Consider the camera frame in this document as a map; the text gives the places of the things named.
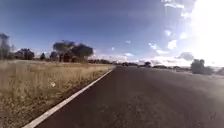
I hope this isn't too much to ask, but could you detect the distant row of trees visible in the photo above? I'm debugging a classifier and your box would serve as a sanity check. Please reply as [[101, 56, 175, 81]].
[[88, 58, 192, 70]]

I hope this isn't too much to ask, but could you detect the large dark tree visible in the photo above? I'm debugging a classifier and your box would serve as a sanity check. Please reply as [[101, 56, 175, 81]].
[[52, 40, 95, 63]]

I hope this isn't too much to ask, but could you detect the dark grey asphalt road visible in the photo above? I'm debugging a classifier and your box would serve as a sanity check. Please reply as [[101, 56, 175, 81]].
[[34, 65, 224, 128]]

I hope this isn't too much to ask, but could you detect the dark round tree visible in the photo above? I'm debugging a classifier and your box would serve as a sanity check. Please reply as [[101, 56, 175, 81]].
[[48, 50, 60, 62]]

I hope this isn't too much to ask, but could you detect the white painted edge line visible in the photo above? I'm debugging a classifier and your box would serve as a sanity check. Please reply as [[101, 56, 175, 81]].
[[21, 66, 117, 128]]

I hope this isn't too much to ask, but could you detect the small dark tree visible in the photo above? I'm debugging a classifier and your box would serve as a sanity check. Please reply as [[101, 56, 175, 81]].
[[39, 52, 47, 62]]

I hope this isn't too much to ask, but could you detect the dry yellow grass field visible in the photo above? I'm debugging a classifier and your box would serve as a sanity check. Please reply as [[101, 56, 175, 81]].
[[0, 59, 116, 128]]

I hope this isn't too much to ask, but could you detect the dark bush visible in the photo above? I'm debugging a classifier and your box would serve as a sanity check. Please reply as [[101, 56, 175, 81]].
[[190, 58, 215, 76]]

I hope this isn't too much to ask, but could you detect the bare dark tree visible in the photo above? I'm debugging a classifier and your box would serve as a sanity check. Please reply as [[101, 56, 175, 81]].
[[0, 32, 14, 61]]

